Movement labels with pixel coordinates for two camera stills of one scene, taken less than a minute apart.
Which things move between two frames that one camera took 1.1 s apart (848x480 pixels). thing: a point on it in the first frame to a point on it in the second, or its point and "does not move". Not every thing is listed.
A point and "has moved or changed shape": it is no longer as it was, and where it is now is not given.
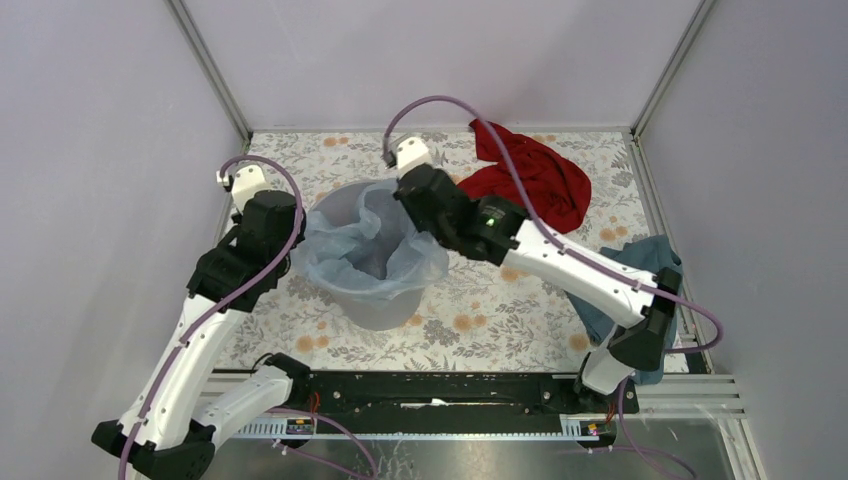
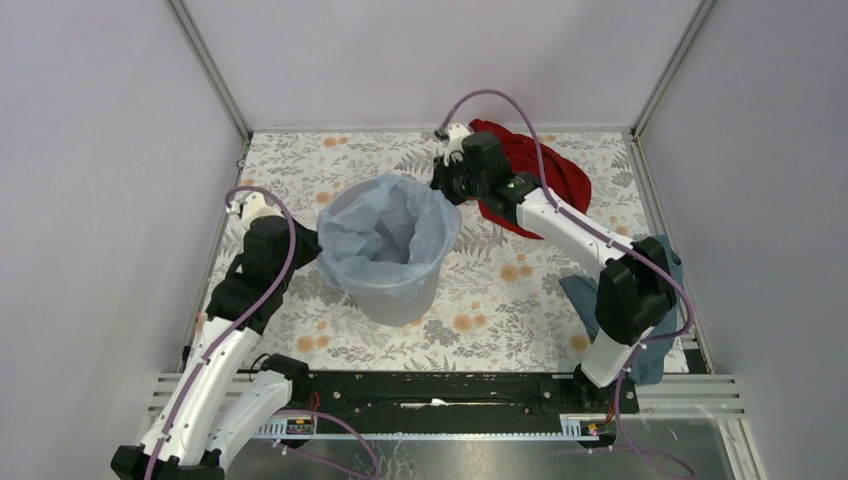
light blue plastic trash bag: x=380 y=252 has moved or changed shape
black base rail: x=446 y=393 does not move
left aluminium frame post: x=209 y=66 does not move
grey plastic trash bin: x=380 y=308 has moved or changed shape
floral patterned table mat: x=485 y=315 does not move
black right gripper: x=409 y=211 to x=440 y=178
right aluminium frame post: x=704 y=10 does not move
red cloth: x=558 y=190 does not move
